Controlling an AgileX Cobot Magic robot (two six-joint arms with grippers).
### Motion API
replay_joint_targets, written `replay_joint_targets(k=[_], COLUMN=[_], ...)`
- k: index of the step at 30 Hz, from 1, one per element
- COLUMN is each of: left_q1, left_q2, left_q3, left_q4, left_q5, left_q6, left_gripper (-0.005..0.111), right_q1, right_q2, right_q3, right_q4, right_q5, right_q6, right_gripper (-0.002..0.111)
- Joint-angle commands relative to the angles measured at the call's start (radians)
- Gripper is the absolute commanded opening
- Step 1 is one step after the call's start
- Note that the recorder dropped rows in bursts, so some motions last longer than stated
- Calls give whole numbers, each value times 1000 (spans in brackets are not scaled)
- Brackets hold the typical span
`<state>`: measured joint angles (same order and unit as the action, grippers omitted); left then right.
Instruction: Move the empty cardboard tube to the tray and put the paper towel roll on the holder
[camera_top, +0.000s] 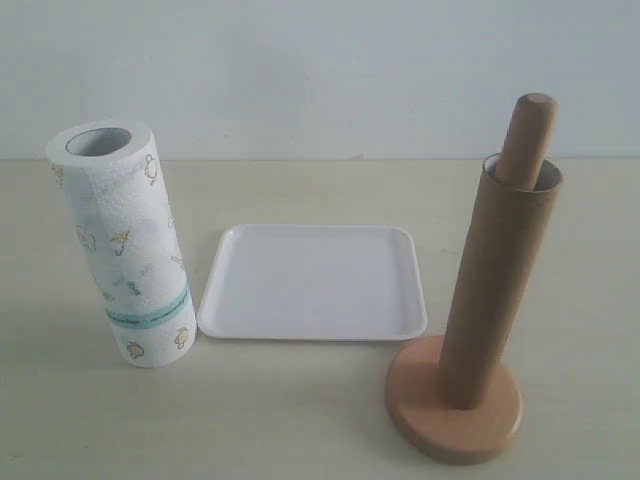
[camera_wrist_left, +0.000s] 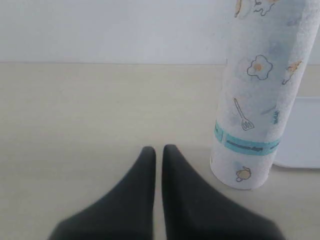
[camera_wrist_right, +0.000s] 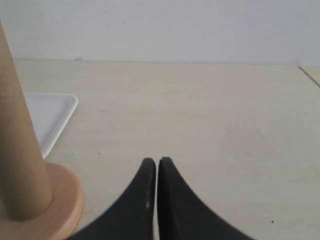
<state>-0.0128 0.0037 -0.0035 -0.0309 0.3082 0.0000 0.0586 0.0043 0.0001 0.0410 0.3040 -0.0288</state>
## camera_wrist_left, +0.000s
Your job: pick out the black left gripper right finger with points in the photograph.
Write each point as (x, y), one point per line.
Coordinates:
(194, 210)

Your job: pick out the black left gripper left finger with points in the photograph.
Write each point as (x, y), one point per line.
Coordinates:
(124, 213)

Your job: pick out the printed white paper towel roll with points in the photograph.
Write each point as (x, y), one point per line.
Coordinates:
(270, 45)

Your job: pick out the white rectangular tray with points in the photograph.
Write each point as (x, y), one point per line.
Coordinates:
(300, 145)

